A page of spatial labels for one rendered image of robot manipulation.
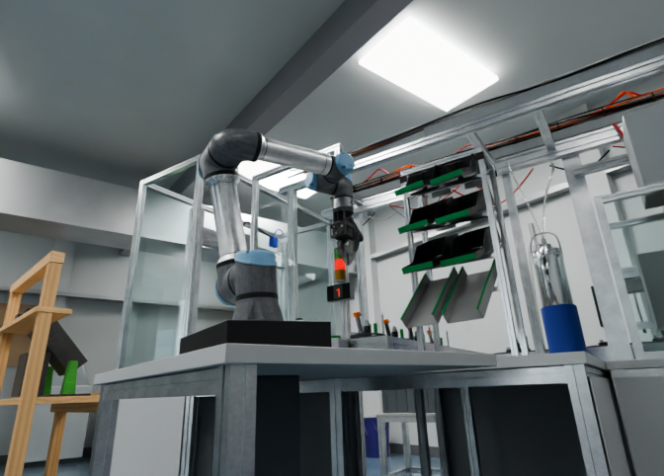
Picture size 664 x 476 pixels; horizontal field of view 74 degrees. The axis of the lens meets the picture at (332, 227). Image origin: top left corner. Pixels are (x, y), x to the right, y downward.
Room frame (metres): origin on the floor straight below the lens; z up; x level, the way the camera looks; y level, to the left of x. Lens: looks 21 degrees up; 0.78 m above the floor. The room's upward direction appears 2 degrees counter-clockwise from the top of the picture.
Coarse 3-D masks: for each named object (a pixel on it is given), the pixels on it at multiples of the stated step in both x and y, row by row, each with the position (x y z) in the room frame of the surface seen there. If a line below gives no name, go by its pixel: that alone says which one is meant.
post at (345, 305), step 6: (336, 150) 1.98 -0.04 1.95; (348, 276) 1.99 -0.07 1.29; (342, 282) 1.98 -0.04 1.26; (348, 300) 1.98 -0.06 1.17; (342, 306) 1.98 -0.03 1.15; (348, 306) 1.98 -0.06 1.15; (342, 312) 1.98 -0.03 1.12; (348, 312) 1.98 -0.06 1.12; (342, 318) 1.98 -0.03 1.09; (348, 318) 1.97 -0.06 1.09; (342, 324) 1.98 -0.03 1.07; (348, 324) 1.97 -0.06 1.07; (342, 330) 1.98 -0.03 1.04; (348, 330) 1.97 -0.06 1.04; (342, 336) 1.98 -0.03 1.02; (348, 336) 1.97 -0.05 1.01
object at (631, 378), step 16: (608, 368) 1.74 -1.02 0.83; (624, 368) 1.72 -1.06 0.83; (640, 368) 1.79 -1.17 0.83; (656, 368) 1.67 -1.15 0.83; (624, 384) 1.72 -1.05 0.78; (640, 384) 1.70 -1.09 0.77; (656, 384) 1.67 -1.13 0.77; (624, 400) 1.73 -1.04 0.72; (640, 400) 1.70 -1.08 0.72; (656, 400) 1.68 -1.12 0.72; (624, 416) 1.74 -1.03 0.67; (640, 416) 1.71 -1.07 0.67; (656, 416) 1.68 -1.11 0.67; (640, 432) 1.72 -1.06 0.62; (656, 432) 1.69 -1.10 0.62; (640, 448) 1.72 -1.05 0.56; (656, 448) 1.70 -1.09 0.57; (640, 464) 1.73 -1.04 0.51; (656, 464) 1.71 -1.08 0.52
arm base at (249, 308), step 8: (240, 296) 1.16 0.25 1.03; (248, 296) 1.15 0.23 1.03; (256, 296) 1.15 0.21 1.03; (264, 296) 1.16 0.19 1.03; (272, 296) 1.17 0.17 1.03; (240, 304) 1.16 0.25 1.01; (248, 304) 1.15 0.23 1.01; (256, 304) 1.15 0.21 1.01; (264, 304) 1.15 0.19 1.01; (272, 304) 1.17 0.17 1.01; (240, 312) 1.15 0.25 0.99; (248, 312) 1.14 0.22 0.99; (256, 312) 1.15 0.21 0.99; (264, 312) 1.14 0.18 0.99; (272, 312) 1.16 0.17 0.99; (280, 312) 1.18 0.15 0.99; (264, 320) 1.14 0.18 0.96; (272, 320) 1.15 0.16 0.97; (280, 320) 1.17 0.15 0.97
